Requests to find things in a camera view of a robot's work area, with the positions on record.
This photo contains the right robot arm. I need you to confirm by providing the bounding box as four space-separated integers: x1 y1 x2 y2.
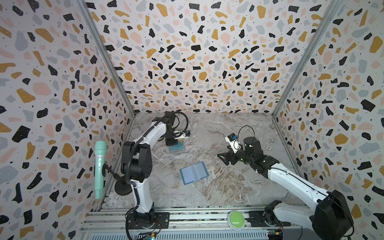
217 134 355 240

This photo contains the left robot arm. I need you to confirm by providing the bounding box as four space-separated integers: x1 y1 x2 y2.
115 112 188 229

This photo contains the teal VIP card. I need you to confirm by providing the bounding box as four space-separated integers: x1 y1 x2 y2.
169 142 185 152

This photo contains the green round button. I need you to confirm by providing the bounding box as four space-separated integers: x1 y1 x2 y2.
227 210 245 231

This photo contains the black microphone stand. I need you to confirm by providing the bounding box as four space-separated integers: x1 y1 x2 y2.
102 164 133 196

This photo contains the mint green microphone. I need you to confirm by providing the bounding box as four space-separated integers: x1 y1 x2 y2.
94 141 107 200

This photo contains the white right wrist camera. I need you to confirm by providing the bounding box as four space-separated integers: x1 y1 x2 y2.
225 133 241 153

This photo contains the thin black cable right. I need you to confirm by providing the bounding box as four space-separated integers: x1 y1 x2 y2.
236 125 256 142

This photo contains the aluminium corner post right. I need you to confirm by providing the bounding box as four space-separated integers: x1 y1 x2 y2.
272 0 344 120

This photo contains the aluminium corner post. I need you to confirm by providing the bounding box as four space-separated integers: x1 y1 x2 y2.
76 0 135 119
272 0 344 120

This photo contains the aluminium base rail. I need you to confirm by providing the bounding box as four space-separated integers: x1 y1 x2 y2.
79 204 340 240

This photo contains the aluminium corner post left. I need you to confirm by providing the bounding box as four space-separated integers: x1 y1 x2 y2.
76 0 135 119

